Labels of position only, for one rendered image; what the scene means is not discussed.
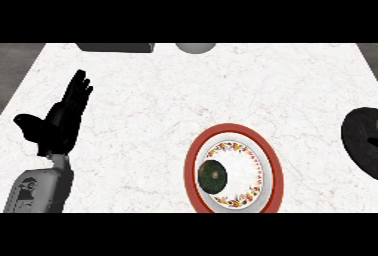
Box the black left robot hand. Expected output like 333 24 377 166
12 69 95 158

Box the black pan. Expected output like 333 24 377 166
340 106 378 180

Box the dark grey flat block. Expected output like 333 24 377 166
76 43 157 54

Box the red rimmed floral plate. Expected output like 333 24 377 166
184 122 286 214

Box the grey round object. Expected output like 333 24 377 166
175 43 218 55

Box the dark green can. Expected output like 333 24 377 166
197 159 229 195

